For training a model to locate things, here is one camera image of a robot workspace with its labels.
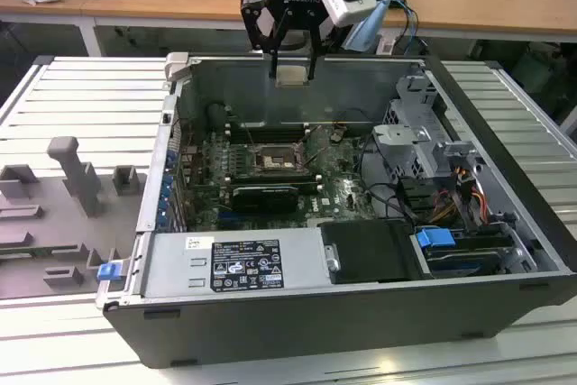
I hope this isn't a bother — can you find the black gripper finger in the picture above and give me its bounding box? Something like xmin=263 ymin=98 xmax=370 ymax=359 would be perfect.
xmin=307 ymin=26 xmax=334 ymax=82
xmin=240 ymin=0 xmax=289 ymax=80

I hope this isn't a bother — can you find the silver square CPU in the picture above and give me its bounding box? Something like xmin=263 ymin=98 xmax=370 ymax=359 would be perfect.
xmin=275 ymin=65 xmax=311 ymax=88

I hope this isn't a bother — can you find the metal socket cover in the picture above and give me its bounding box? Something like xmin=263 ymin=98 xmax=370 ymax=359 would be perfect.
xmin=302 ymin=128 xmax=333 ymax=165

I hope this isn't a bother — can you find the black RAM slot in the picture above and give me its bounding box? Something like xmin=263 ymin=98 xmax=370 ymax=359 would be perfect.
xmin=229 ymin=125 xmax=310 ymax=135
xmin=224 ymin=172 xmax=322 ymax=181
xmin=228 ymin=132 xmax=310 ymax=143
xmin=224 ymin=179 xmax=324 ymax=188

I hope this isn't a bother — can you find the CPU socket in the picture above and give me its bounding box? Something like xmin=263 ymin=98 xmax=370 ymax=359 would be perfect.
xmin=253 ymin=143 xmax=301 ymax=176

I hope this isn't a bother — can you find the pale blue teach pendant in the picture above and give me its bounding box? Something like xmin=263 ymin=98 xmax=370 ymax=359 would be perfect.
xmin=350 ymin=0 xmax=391 ymax=53

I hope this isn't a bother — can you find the green motherboard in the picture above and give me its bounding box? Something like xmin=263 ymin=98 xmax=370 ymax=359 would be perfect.
xmin=179 ymin=123 xmax=376 ymax=231

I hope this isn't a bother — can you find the silver metal disk bay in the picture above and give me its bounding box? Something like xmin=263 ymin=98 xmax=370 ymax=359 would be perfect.
xmin=371 ymin=73 xmax=480 ymax=190

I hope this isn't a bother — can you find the black graphics card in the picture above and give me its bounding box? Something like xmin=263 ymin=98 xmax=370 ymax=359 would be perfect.
xmin=231 ymin=183 xmax=299 ymax=215

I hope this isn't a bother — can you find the black plastic air shroud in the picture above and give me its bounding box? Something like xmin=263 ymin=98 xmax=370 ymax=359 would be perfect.
xmin=320 ymin=219 xmax=421 ymax=283

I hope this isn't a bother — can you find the black label sticker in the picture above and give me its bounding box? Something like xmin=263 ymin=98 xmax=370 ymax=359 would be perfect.
xmin=211 ymin=239 xmax=281 ymax=292

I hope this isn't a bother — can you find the hard disk in blue carrier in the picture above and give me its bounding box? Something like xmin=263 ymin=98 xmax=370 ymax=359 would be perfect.
xmin=415 ymin=226 xmax=516 ymax=279

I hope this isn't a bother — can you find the grey power supply unit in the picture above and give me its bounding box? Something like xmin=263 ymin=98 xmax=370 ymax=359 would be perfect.
xmin=137 ymin=228 xmax=338 ymax=303

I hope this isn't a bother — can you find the black open PC case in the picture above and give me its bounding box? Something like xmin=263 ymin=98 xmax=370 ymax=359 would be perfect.
xmin=95 ymin=51 xmax=577 ymax=371

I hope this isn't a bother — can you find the grey parts rack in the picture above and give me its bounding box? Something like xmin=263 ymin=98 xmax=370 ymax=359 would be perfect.
xmin=0 ymin=134 xmax=150 ymax=301

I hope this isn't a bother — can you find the blue case latch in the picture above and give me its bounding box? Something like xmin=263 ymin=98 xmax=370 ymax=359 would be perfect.
xmin=97 ymin=262 xmax=123 ymax=282

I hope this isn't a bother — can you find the blue cable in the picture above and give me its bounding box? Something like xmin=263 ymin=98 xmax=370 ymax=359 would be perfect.
xmin=387 ymin=0 xmax=421 ymax=60

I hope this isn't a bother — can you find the black wire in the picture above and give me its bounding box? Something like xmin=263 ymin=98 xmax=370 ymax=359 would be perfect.
xmin=358 ymin=132 xmax=418 ymax=226

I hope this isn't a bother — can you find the coloured wire bundle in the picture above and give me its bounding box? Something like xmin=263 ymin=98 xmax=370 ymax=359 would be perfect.
xmin=431 ymin=167 xmax=491 ymax=225

